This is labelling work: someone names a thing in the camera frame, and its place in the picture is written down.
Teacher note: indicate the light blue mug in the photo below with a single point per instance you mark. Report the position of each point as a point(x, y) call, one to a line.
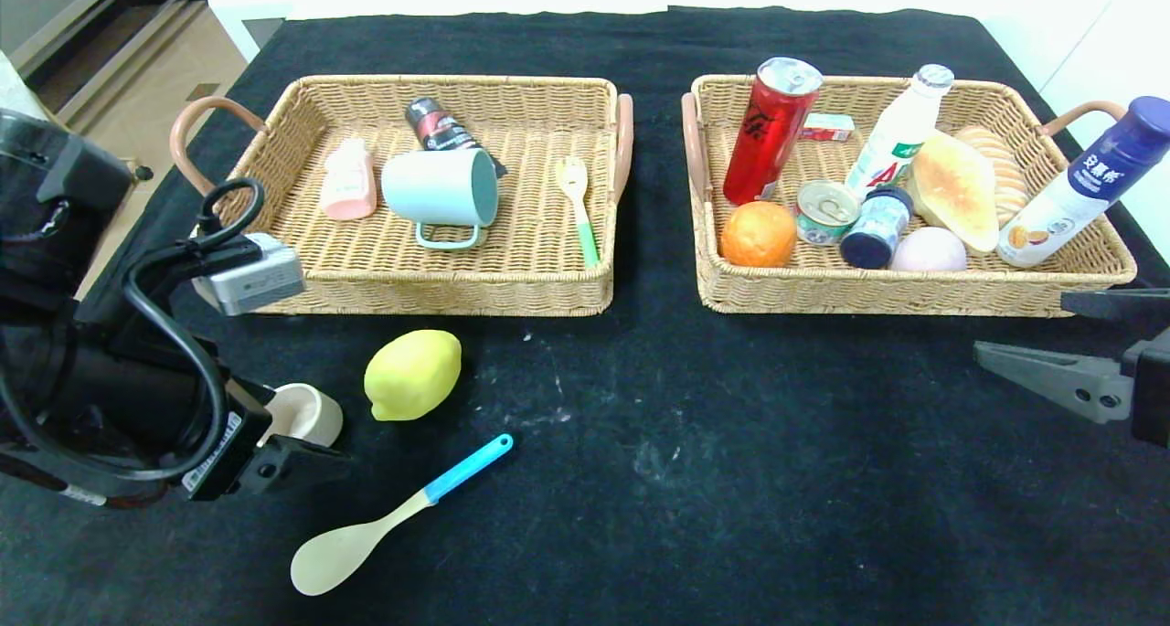
point(430, 187)

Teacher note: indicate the grey metal shelf frame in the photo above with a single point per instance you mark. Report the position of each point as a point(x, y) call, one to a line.
point(37, 5)

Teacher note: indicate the white hanging cloth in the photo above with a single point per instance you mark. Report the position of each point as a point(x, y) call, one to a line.
point(14, 82)

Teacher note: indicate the short silver tin can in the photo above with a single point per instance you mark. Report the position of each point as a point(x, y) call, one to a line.
point(827, 215)

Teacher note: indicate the black cosmetic tube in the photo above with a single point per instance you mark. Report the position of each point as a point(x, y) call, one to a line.
point(434, 123)

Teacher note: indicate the orange fruit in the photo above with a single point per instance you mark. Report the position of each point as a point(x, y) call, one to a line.
point(757, 233)

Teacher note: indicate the red soda can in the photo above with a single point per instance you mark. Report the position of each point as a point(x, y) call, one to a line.
point(763, 142)

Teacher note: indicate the small pink bottle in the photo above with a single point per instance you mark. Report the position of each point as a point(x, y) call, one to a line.
point(347, 187)

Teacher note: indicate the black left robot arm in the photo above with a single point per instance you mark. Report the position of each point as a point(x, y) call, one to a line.
point(91, 388)

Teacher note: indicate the striped bread loaf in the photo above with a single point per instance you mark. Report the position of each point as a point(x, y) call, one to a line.
point(1005, 174)

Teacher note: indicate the small dark blue jar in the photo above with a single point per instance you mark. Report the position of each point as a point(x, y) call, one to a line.
point(873, 233)

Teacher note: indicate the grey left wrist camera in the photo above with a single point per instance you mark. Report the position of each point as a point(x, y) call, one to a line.
point(256, 283)

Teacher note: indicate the white bottle blue cap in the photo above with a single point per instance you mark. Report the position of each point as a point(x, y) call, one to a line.
point(1060, 210)

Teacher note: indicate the yellow lemon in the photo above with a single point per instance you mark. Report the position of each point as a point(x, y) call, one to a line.
point(413, 375)

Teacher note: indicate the red green candy box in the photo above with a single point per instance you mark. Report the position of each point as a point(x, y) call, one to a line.
point(832, 131)

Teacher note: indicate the pale pink round bun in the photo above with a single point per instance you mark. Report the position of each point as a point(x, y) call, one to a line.
point(928, 253)

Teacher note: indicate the yellow bread bun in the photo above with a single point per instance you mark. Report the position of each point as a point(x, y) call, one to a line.
point(955, 192)

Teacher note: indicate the small beige cup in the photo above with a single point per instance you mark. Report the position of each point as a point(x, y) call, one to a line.
point(311, 411)

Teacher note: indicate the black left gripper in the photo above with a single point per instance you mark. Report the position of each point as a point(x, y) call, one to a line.
point(222, 450)

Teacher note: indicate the white milk drink bottle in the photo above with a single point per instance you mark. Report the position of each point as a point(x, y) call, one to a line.
point(896, 142)

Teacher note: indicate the black tablecloth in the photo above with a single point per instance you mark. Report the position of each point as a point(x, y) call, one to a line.
point(585, 562)

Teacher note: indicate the gold metal rolling rack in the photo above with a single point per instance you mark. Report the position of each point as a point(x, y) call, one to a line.
point(143, 173)

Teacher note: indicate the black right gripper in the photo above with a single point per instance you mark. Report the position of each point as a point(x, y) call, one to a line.
point(1150, 384)

